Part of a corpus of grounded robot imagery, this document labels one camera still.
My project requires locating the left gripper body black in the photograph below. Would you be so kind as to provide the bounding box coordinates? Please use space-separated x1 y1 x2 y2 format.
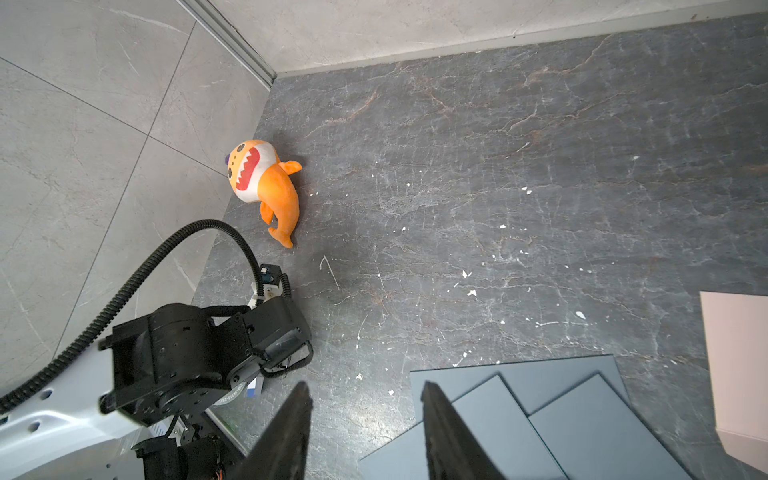
99 303 264 420

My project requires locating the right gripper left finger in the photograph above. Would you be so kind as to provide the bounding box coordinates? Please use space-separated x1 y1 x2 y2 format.
233 381 313 480

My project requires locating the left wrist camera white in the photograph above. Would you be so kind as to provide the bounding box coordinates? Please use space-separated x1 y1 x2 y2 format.
248 264 292 309

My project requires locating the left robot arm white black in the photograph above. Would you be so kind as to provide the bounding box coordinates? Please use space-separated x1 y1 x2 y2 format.
1 296 312 479

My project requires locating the pink envelope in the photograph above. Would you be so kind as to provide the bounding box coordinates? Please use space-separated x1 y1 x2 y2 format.
700 291 767 472

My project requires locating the white blue letter paper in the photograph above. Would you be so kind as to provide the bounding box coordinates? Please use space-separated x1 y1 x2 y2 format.
245 375 265 398

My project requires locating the orange shark plush toy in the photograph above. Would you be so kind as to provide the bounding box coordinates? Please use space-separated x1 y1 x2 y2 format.
226 140 302 249

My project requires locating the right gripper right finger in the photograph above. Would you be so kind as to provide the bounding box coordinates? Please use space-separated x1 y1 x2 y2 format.
421 381 504 480

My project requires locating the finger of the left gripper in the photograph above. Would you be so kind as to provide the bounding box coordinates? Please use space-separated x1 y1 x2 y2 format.
251 299 314 378

